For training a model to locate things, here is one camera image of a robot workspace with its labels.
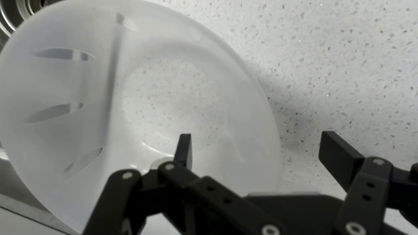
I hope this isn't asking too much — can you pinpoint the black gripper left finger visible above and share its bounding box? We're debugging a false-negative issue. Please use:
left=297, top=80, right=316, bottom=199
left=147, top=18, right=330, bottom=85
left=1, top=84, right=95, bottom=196
left=82, top=134, right=291, bottom=235

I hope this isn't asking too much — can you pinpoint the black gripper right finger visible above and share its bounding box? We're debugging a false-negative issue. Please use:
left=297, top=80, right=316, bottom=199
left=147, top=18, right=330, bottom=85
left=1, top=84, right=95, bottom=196
left=317, top=130, right=418, bottom=235

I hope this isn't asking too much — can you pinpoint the translucent white plastic bowl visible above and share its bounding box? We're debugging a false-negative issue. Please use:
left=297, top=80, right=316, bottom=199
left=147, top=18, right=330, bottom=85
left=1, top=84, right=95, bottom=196
left=0, top=0, right=283, bottom=234

